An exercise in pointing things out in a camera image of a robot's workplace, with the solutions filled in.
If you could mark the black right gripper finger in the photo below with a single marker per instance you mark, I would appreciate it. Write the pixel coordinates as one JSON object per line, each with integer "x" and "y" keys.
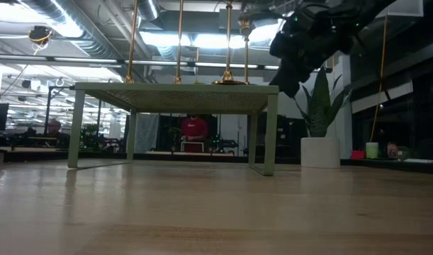
{"x": 292, "y": 79}

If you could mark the short gold candlestick holder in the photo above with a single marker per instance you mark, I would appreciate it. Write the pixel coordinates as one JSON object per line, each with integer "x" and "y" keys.
{"x": 246, "y": 53}

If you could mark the mint green mesh shelf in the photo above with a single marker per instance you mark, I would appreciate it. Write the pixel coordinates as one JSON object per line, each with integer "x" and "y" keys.
{"x": 184, "y": 101}

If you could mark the black cabinet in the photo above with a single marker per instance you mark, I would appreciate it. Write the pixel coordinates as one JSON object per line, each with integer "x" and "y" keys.
{"x": 290, "y": 131}

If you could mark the snake plant in white pot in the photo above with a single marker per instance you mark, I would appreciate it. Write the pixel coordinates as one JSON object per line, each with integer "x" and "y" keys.
{"x": 320, "y": 152}

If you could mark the bright ceiling light panel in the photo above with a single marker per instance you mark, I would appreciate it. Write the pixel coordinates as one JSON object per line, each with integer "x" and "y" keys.
{"x": 202, "y": 40}

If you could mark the red box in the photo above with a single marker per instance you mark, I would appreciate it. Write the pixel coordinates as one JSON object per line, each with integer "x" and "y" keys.
{"x": 358, "y": 154}

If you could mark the white ceiling box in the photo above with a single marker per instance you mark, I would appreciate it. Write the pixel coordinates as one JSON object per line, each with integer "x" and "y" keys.
{"x": 407, "y": 7}

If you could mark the light green cup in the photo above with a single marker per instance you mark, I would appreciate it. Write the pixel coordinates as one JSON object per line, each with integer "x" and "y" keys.
{"x": 372, "y": 150}

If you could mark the person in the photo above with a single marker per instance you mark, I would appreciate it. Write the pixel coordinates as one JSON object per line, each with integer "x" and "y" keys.
{"x": 55, "y": 127}
{"x": 194, "y": 129}

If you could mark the small patterned jar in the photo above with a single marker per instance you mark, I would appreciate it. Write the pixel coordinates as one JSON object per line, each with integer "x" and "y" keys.
{"x": 392, "y": 151}

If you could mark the black low ledge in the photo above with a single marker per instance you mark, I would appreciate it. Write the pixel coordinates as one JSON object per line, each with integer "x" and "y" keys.
{"x": 397, "y": 168}

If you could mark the grey patterned curtain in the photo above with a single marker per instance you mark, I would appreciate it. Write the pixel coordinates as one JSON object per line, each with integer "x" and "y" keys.
{"x": 147, "y": 132}

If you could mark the white rectangular frame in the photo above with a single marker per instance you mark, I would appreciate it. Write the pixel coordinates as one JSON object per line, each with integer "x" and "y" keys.
{"x": 192, "y": 142}

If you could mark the black aluminium frame rail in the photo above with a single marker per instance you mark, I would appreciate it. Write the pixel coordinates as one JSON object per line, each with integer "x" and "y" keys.
{"x": 202, "y": 159}

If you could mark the silver ventilation duct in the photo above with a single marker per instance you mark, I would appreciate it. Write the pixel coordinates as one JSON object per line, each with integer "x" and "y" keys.
{"x": 147, "y": 8}
{"x": 99, "y": 46}

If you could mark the black overhead camera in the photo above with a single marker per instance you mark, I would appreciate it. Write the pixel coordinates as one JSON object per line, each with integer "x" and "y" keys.
{"x": 40, "y": 34}

